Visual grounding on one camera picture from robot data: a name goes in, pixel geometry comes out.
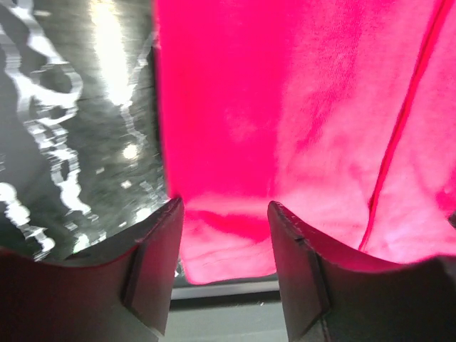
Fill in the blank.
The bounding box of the red t shirt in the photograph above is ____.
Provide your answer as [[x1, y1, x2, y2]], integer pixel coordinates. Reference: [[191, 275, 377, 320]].
[[155, 0, 455, 284]]

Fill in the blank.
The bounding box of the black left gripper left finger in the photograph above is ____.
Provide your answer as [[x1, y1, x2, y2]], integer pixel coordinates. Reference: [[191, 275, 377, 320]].
[[1, 199, 184, 341]]

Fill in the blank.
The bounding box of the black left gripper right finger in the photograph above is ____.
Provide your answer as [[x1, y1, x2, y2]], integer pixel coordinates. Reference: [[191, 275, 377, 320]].
[[267, 202, 455, 341]]

